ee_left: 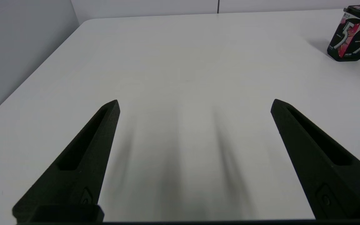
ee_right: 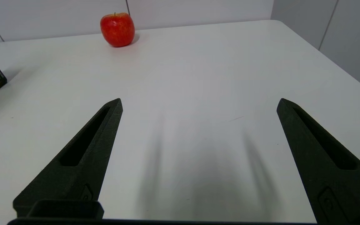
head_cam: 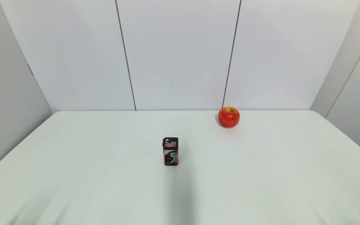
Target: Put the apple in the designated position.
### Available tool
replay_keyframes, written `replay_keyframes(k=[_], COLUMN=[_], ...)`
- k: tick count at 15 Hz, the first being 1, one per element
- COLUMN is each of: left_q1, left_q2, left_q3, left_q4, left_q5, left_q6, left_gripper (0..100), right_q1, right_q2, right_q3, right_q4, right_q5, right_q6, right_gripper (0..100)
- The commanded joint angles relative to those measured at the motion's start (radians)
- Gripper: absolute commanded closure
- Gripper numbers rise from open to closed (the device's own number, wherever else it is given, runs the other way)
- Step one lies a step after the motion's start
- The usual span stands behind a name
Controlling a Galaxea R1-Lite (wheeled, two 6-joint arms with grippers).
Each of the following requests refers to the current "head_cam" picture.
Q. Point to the red apple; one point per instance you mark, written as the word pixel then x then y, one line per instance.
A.
pixel 228 118

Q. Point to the black pink chewing gum box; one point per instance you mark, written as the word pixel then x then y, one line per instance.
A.
pixel 170 152

